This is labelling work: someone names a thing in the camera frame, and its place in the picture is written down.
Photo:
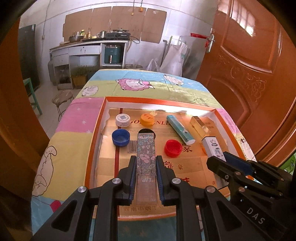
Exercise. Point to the black bottle cap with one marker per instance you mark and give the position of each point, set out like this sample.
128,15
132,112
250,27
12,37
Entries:
146,134

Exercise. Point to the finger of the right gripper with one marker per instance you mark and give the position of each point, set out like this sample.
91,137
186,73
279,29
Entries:
224,171
263,172

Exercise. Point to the red bottle cap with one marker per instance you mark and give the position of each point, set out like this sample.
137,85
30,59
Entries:
173,148

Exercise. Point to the green metal table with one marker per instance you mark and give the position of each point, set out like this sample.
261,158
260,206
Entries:
34,104

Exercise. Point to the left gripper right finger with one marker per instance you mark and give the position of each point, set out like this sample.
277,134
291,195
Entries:
202,214

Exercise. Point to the opaque orange bottle cap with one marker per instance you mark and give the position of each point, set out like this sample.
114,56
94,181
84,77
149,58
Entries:
147,119

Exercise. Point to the floral patterned lighter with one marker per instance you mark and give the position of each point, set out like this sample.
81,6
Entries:
146,186

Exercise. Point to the teal air fryer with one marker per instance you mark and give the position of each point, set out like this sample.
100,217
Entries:
112,54

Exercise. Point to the wooden door right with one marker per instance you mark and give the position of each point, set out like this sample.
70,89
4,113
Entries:
250,70

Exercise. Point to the potted green plant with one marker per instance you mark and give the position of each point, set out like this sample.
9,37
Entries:
81,74

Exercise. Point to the blue bottle cap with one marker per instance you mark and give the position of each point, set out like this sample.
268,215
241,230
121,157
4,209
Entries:
120,137

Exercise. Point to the black gas stove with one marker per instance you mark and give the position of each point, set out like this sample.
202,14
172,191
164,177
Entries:
118,35

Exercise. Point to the green beverage carton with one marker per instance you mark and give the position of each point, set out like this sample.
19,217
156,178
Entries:
289,164

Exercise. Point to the white sack bag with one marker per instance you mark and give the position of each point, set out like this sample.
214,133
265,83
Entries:
174,60

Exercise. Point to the kitchen counter cabinet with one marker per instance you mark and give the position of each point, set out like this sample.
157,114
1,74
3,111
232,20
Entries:
68,59

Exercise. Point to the white lighter box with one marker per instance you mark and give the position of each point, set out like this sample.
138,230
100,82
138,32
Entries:
212,148

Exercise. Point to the colourful cartoon tablecloth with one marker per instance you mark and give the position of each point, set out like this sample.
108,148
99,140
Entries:
63,164

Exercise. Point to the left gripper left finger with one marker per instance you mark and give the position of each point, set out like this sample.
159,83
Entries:
92,212

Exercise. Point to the wooden door frame left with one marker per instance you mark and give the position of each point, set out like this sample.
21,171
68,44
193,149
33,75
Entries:
22,139

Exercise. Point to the cardboard wall sheets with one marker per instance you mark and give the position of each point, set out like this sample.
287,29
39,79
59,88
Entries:
146,25

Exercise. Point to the white bottle cap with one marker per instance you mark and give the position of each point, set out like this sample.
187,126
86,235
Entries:
122,120

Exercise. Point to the teal lighter with bird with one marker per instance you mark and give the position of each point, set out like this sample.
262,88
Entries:
180,130

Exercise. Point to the round metal stool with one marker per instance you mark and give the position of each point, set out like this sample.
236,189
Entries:
61,98

